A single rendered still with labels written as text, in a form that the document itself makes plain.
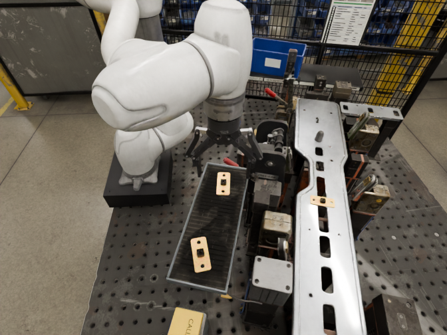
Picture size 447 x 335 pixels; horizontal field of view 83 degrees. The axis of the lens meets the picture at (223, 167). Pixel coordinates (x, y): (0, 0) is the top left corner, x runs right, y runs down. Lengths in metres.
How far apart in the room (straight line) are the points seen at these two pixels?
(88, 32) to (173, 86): 2.72
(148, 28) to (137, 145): 0.44
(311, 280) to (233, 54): 0.64
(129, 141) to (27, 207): 1.64
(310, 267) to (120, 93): 0.69
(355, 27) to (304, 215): 1.13
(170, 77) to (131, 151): 0.77
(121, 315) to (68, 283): 1.01
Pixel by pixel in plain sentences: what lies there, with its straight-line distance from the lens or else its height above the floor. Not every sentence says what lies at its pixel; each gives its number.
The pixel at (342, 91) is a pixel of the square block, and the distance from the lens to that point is 1.51.
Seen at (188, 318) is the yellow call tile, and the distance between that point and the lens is 0.61.
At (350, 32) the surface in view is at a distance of 1.72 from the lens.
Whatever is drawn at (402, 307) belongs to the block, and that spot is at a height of 1.03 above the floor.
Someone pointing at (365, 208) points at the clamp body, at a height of 0.96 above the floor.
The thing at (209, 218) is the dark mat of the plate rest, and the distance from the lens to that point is 0.69.
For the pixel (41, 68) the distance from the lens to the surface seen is 3.47.
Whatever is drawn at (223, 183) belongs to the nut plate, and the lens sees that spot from 0.74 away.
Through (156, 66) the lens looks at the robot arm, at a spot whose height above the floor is 1.58.
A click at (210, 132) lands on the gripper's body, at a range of 0.60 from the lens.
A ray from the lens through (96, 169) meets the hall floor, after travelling 2.63.
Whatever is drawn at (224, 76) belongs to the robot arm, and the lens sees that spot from 0.45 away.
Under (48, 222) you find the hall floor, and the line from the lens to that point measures 2.44.
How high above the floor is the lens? 1.75
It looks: 48 degrees down
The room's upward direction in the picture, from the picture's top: straight up
